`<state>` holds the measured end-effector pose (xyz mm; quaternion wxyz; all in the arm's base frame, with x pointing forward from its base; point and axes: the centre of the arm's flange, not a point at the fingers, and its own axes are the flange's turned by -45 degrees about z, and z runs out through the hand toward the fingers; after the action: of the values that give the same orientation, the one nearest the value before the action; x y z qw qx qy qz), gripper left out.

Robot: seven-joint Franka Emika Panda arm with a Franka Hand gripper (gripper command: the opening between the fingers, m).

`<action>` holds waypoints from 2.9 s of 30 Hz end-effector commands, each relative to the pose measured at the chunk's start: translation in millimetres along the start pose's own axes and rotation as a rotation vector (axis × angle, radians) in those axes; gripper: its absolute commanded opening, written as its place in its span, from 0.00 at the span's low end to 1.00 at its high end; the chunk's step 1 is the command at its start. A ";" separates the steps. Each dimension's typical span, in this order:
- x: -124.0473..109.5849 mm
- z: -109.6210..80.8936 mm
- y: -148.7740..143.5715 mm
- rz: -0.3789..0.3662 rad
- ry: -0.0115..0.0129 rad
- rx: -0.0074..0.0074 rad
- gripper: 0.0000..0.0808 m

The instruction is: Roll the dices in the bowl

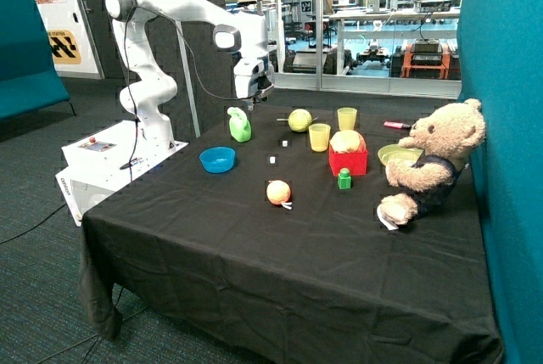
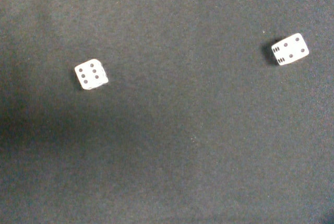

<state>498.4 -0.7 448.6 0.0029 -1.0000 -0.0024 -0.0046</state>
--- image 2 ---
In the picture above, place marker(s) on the white die four up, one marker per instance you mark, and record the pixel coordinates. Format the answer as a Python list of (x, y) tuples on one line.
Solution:
[(290, 49)]

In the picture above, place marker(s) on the black tablecloth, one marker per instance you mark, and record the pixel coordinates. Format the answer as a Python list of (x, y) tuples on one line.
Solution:
[(197, 124)]

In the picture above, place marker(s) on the white die six up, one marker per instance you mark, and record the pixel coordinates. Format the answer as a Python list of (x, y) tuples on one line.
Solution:
[(91, 74)]

